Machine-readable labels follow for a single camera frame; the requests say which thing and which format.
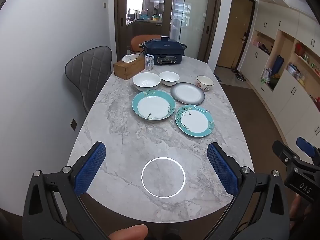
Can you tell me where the dark blue electric cooker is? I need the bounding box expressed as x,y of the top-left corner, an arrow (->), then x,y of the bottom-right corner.
139,36 -> 187,66

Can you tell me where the large white bowl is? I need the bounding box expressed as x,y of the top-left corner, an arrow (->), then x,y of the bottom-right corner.
132,72 -> 161,92

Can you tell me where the grey plate with dark rim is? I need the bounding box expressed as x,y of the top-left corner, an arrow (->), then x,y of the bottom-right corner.
170,82 -> 206,105

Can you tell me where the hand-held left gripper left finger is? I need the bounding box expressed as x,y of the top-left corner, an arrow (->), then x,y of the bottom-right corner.
22,141 -> 110,240

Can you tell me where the grey quilted chair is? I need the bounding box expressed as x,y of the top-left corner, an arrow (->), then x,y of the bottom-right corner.
65,46 -> 112,114

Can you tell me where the small milk carton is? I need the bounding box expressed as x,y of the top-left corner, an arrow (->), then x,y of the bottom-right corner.
145,54 -> 155,71

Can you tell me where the wooden tissue box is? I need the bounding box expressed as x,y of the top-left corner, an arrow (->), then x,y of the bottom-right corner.
113,56 -> 146,80

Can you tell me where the wooden entrance door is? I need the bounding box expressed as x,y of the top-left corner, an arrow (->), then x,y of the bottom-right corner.
216,0 -> 255,69

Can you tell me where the blue bag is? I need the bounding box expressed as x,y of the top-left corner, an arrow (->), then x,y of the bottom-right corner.
271,55 -> 284,75

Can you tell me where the small white bowl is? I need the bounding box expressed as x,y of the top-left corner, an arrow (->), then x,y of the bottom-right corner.
159,71 -> 180,87

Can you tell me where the person's right hand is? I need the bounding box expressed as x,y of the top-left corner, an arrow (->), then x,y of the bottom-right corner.
289,194 -> 304,222

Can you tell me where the white plastic bag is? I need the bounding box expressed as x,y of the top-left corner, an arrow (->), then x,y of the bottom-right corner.
260,68 -> 273,84

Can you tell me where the deep teal floral plate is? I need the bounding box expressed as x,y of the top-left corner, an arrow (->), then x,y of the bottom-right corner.
132,90 -> 176,121

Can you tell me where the person's left hand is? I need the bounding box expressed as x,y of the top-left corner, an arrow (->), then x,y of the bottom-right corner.
108,224 -> 149,240

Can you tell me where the white wall cabinet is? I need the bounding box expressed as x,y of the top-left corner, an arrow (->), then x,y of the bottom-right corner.
237,1 -> 320,155

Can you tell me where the red floral bowl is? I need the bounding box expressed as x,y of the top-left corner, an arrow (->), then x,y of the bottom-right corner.
196,75 -> 214,92

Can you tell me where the orange chair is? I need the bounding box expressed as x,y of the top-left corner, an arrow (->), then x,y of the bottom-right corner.
130,34 -> 162,55

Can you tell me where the clear glass sliding door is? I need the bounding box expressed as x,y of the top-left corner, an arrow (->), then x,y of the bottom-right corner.
114,0 -> 173,60

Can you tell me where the kitchen counter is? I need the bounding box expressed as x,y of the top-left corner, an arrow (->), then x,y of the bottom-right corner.
126,10 -> 165,27

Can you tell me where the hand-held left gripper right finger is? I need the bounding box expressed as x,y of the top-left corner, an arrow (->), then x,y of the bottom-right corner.
206,142 -> 292,240

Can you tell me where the frosted glass sliding door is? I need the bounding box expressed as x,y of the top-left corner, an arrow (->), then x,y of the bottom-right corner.
170,0 -> 224,63

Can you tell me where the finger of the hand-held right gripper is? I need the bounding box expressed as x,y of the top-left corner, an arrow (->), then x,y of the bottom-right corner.
296,136 -> 320,167
272,140 -> 300,167

